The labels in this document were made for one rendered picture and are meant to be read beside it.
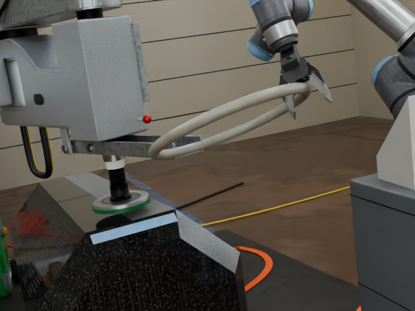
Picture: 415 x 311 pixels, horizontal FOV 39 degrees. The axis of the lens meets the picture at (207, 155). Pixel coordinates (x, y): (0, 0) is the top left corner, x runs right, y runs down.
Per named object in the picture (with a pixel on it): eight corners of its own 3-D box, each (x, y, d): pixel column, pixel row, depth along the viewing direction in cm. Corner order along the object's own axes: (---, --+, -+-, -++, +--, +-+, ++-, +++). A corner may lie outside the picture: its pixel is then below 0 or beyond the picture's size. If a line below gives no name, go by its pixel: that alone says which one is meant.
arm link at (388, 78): (407, 118, 226) (385, 86, 235) (440, 86, 215) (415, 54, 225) (381, 112, 217) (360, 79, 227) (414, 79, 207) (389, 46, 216)
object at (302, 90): (121, 174, 170) (117, 165, 171) (241, 139, 201) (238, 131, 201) (217, 111, 133) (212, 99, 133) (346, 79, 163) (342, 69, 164)
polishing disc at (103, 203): (142, 207, 211) (142, 203, 211) (85, 212, 214) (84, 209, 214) (154, 190, 232) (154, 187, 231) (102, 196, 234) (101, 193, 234)
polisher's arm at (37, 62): (5, 147, 270) (-17, 39, 260) (51, 137, 284) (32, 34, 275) (86, 158, 214) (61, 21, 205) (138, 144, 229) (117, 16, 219)
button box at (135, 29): (132, 102, 220) (120, 24, 214) (138, 100, 221) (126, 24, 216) (144, 102, 214) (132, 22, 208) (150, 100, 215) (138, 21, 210)
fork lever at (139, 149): (60, 155, 231) (57, 142, 230) (102, 144, 243) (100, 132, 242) (165, 162, 178) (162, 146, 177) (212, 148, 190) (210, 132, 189)
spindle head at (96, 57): (52, 145, 231) (30, 29, 222) (100, 134, 245) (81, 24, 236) (99, 150, 204) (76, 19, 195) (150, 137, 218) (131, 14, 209)
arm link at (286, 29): (288, 16, 157) (257, 34, 161) (296, 33, 157) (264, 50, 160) (296, 23, 165) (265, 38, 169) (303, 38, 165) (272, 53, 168)
